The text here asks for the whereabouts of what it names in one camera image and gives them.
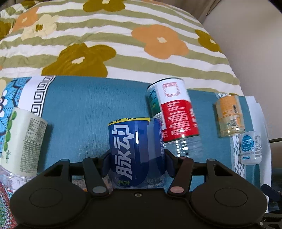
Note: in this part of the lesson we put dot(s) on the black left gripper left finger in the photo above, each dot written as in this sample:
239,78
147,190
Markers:
94,170

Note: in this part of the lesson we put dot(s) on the small white blue label bottle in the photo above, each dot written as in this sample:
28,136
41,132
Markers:
250,148

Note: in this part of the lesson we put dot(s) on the green white label bottle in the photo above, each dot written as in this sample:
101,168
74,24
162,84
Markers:
22,147

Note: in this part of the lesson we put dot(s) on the blue label cut bottle cup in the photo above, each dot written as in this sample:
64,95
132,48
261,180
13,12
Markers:
137,152

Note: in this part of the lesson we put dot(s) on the red white label water bottle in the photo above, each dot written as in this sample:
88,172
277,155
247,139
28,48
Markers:
169,101

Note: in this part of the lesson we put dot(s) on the orange label clear bottle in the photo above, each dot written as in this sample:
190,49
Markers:
230,116

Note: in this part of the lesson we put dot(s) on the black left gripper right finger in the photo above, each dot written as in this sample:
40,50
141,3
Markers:
180,169

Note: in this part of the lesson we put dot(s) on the floral striped quilt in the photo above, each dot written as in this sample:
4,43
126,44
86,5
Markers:
142,41

